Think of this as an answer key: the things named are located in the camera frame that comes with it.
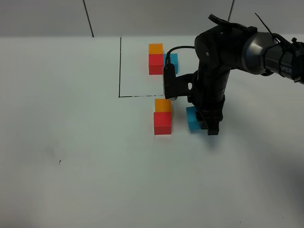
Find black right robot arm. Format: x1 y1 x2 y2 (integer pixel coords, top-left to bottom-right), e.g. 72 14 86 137
188 14 304 135

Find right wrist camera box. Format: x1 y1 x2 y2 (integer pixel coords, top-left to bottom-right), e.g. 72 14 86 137
163 63 197 99

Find orange template cube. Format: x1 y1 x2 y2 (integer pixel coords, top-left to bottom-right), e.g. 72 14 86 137
149 43 163 55

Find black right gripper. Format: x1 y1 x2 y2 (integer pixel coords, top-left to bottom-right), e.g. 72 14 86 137
188 64 230 135

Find blue template cube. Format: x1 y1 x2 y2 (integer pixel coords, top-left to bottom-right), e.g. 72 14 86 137
163 53 179 74

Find black right camera cable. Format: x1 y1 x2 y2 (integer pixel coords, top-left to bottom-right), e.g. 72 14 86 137
164 46 196 66

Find red template cube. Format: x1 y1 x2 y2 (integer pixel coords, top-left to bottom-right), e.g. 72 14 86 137
149 54 164 75

